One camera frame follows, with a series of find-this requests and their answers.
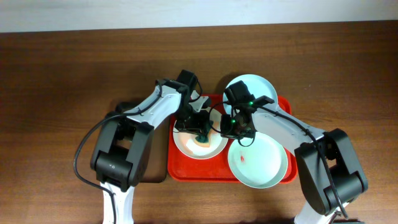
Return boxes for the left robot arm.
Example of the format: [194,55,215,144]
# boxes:
[90,77,210,223]

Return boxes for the pale blue plate top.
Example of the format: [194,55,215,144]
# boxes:
[226,74,279,111]

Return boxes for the black rectangular tray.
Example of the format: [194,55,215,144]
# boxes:
[111,101,170,183]

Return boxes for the green and yellow sponge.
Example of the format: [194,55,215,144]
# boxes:
[195,125,218,144]

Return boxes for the white plate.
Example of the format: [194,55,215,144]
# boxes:
[172,107,228,159]

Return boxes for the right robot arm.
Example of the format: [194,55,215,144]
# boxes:
[221,96,368,223]

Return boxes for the pale blue plate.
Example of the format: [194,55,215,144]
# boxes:
[226,74,279,111]
[228,133,289,189]

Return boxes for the pale blue plate bottom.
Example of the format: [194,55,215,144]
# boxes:
[228,133,289,189]

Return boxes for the red plastic tray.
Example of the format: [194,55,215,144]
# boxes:
[167,96,298,184]

